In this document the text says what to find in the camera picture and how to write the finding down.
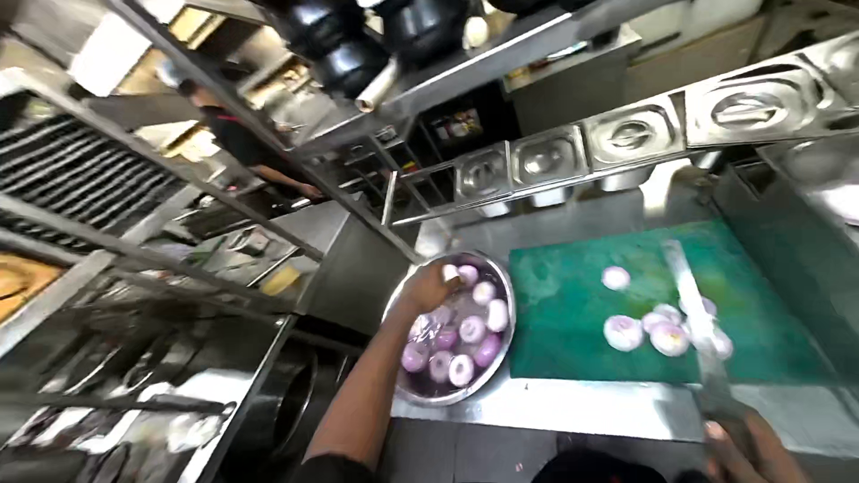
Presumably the person's left hand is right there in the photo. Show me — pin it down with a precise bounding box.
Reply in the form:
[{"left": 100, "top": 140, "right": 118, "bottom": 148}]
[{"left": 400, "top": 262, "right": 464, "bottom": 315}]

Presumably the person's right hand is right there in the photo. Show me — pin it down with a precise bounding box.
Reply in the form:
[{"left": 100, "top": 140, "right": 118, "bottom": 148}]
[{"left": 703, "top": 401, "right": 812, "bottom": 483}]

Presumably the steel knife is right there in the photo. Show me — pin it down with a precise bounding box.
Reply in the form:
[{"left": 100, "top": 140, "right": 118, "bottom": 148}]
[{"left": 663, "top": 239, "right": 758, "bottom": 465}]

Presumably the person's left forearm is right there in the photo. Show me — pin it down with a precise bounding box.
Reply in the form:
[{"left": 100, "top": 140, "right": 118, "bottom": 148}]
[{"left": 302, "top": 299, "right": 421, "bottom": 483}]

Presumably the pile of purple onions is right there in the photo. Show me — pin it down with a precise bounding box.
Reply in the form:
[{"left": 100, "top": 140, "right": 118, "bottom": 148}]
[{"left": 400, "top": 263, "right": 510, "bottom": 389}]

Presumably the round steel bowl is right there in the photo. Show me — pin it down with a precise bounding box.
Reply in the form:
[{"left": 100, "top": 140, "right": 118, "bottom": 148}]
[{"left": 382, "top": 251, "right": 517, "bottom": 407}]

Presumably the steel cabinet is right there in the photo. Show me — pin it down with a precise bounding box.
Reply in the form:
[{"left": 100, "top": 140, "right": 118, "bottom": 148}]
[{"left": 271, "top": 193, "right": 418, "bottom": 336}]

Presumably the steel lidded pan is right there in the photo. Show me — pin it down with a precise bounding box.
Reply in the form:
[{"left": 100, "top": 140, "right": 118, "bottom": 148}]
[
  {"left": 510, "top": 124, "right": 589, "bottom": 188},
  {"left": 454, "top": 141, "right": 512, "bottom": 204},
  {"left": 803, "top": 31, "right": 859, "bottom": 108},
  {"left": 684, "top": 54, "right": 848, "bottom": 148},
  {"left": 581, "top": 94, "right": 686, "bottom": 171}
]

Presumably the green cutting board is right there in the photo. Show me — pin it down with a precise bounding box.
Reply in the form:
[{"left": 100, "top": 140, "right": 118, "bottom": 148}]
[{"left": 509, "top": 219, "right": 837, "bottom": 385}]

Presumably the person's body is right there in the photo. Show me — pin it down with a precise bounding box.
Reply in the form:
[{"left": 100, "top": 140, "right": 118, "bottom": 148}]
[{"left": 532, "top": 449, "right": 712, "bottom": 483}]

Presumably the group of halved onions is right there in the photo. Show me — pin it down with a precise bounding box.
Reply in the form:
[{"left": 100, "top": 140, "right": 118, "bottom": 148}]
[{"left": 601, "top": 266, "right": 734, "bottom": 361}]

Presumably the steel overhead shelf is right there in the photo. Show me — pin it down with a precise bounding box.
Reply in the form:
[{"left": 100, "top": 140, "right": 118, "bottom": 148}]
[{"left": 260, "top": 0, "right": 679, "bottom": 159}]

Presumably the pale rolled cylinder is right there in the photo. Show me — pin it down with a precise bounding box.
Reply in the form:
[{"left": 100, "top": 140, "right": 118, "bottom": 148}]
[{"left": 355, "top": 56, "right": 400, "bottom": 114}]

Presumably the steel shelving rack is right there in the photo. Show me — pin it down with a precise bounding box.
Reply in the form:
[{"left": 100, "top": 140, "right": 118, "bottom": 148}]
[{"left": 0, "top": 0, "right": 430, "bottom": 483}]

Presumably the grey storage counter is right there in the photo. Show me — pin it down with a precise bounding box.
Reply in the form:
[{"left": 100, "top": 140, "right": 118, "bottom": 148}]
[{"left": 503, "top": 23, "right": 642, "bottom": 135}]

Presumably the steel pan rack frame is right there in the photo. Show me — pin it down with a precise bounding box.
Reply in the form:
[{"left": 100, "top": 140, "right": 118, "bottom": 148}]
[{"left": 381, "top": 121, "right": 859, "bottom": 227}]

